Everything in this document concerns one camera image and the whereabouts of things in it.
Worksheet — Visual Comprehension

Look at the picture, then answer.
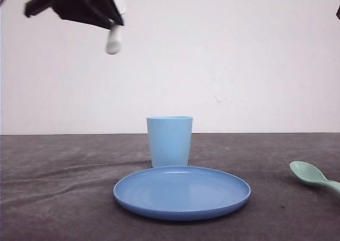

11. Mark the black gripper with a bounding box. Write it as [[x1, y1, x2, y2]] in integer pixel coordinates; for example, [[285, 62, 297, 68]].
[[24, 0, 124, 30], [336, 6, 340, 19]]

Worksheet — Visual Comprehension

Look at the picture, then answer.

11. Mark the white plastic fork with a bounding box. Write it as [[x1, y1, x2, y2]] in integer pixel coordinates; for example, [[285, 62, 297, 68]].
[[106, 26, 122, 55]]

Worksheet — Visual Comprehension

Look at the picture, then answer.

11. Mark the light blue plastic cup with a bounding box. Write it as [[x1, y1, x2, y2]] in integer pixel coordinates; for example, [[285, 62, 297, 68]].
[[147, 116, 193, 168]]

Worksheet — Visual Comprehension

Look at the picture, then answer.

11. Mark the mint green plastic spoon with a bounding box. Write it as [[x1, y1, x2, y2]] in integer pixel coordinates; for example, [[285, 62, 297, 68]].
[[289, 161, 339, 194]]

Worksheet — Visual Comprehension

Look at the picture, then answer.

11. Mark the blue plastic plate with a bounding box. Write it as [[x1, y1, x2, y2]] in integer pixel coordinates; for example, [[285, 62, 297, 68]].
[[113, 166, 251, 221]]

